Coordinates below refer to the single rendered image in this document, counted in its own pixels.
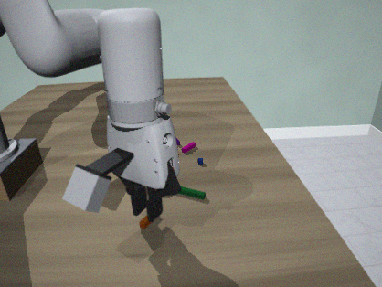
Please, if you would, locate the magenta rod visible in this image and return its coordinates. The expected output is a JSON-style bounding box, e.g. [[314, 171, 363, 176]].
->
[[182, 145, 190, 153], [188, 142, 196, 149]]

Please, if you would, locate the orange rod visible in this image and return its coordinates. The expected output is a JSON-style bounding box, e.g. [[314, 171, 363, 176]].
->
[[139, 216, 152, 229]]

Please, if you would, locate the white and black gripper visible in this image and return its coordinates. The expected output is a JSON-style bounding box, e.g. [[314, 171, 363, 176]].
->
[[107, 115, 181, 222]]

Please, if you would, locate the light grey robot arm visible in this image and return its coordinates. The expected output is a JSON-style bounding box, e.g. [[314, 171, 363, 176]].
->
[[0, 0, 172, 213]]

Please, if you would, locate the green rod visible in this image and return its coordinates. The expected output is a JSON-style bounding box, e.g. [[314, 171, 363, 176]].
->
[[178, 186, 206, 200]]

